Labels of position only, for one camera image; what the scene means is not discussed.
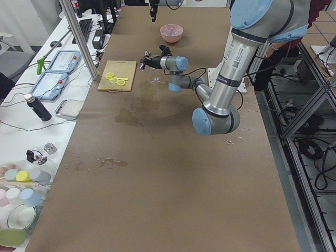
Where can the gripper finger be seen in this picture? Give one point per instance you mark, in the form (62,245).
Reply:
(148,58)
(147,63)

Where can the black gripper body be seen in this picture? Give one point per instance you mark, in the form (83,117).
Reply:
(156,61)

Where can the steel double jigger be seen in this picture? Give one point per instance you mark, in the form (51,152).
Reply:
(147,53)

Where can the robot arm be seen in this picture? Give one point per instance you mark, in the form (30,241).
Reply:
(154,5)
(253,23)

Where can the clear wine glass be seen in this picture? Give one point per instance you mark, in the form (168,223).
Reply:
(156,78)

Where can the pink bowl of ice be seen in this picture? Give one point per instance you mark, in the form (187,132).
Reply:
(171,33)

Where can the bamboo cutting board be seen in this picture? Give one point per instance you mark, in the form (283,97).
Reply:
(120,68)

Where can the middle lemon slice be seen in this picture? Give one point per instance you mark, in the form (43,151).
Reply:
(114,80)

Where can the lemon slice far end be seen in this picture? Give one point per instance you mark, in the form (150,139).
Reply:
(109,75)

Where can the black keyboard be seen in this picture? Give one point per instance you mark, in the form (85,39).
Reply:
(85,26)

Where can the upper teach pendant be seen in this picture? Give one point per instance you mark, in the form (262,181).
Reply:
(65,61)

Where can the teach pendant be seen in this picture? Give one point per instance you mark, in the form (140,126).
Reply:
(65,61)
(49,85)

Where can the lower teach pendant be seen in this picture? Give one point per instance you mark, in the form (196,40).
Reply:
(49,85)

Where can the green clamp tool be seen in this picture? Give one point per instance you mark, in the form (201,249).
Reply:
(40,65)

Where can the person in red sweater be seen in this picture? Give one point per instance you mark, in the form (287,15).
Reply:
(276,51)

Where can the black thermos bottle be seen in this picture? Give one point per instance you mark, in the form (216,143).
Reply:
(36,105)

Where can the small steel cup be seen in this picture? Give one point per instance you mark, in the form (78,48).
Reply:
(50,148)

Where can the glass oil dispenser bottle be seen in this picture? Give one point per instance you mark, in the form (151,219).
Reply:
(35,156)

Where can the grey cup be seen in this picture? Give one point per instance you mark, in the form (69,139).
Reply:
(40,176)

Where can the yellow cup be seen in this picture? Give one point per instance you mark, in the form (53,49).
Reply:
(23,176)

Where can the blue cup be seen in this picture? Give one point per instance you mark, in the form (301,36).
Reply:
(30,197)

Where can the lemon slice near handle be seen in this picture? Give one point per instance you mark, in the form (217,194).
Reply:
(121,83)

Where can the aluminium frame post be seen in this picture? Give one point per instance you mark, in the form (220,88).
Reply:
(76,31)

